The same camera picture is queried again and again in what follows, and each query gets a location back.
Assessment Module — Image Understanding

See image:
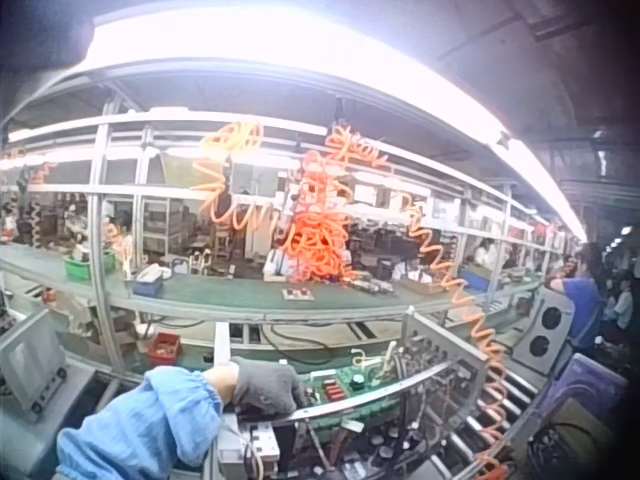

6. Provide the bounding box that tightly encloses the light orange coiled air hose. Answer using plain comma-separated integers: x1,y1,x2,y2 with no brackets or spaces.
191,119,282,232

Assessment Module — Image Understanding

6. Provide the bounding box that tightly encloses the grey metal fixture block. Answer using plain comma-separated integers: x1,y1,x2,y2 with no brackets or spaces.
215,414,282,480

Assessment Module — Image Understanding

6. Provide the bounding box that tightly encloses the aluminium workstation frame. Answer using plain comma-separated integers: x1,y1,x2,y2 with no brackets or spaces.
0,107,576,374

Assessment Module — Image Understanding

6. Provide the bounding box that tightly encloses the overhead strip light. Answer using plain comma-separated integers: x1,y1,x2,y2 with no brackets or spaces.
74,7,589,241

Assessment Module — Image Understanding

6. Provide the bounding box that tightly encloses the green plastic bin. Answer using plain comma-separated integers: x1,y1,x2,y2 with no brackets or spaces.
63,251,117,282

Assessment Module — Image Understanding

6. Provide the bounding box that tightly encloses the blue bin with white part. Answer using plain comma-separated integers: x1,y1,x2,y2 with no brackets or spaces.
131,263,167,297

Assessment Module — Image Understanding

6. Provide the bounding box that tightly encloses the bright orange tangled coiled hose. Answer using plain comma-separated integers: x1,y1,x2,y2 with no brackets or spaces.
279,124,392,284

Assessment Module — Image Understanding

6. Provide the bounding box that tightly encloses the blue plastic bin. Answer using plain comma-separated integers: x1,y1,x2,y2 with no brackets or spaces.
459,268,494,292

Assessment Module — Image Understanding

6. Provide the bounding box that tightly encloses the flat cardboard box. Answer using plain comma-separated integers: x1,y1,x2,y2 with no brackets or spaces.
399,276,447,297

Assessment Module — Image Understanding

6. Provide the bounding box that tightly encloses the green conveyor belt line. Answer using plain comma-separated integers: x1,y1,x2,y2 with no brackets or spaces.
0,242,544,321

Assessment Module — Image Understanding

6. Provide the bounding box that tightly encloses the purple plastic crate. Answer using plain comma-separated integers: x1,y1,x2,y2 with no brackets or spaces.
541,352,629,444

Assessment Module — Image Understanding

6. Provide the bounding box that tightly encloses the person's left hand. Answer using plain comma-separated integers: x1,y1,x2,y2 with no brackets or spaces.
230,356,307,420

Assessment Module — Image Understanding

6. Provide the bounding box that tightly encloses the grey panel with two fans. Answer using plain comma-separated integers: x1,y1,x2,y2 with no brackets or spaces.
511,288,576,375

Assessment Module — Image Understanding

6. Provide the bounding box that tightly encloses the red plastic bin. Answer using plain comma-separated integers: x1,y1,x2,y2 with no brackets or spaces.
146,331,183,365

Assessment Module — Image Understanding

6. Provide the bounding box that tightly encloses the long orange coiled air hose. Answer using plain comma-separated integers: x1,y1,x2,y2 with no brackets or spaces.
398,192,512,480

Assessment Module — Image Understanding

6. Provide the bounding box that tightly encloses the grey instrument box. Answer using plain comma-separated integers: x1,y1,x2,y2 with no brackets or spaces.
0,308,69,417

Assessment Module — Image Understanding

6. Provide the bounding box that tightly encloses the open metal equipment chassis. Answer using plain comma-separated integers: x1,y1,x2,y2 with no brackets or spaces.
212,305,490,480

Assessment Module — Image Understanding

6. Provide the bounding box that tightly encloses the metal roller conveyor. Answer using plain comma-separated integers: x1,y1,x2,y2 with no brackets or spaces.
439,349,554,480

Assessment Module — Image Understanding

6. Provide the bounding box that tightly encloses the green circuit board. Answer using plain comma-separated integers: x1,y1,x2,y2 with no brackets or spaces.
298,362,404,432

